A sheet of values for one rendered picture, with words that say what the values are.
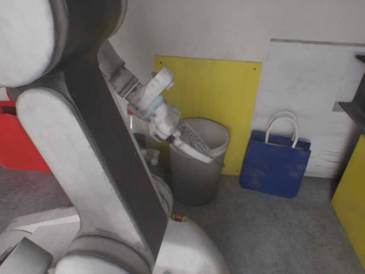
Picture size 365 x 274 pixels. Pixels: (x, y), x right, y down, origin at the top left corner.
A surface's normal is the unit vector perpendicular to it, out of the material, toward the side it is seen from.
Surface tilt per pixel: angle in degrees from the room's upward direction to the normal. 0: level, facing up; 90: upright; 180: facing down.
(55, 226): 23
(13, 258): 40
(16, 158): 90
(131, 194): 70
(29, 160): 90
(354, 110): 0
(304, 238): 0
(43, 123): 90
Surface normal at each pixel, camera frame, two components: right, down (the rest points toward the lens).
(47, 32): 0.21, 0.60
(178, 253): -0.18, 0.25
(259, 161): -0.29, 0.51
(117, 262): 0.45, -0.70
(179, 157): -0.66, 0.43
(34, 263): 0.68, -0.58
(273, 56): -0.08, 0.53
